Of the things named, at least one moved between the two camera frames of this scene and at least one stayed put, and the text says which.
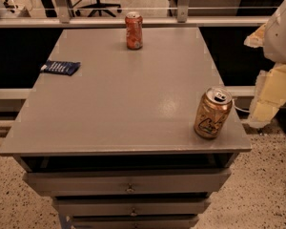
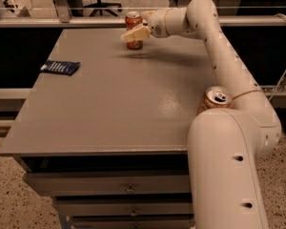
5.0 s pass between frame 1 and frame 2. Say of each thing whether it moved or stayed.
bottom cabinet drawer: stayed
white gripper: moved
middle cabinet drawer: stayed
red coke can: stayed
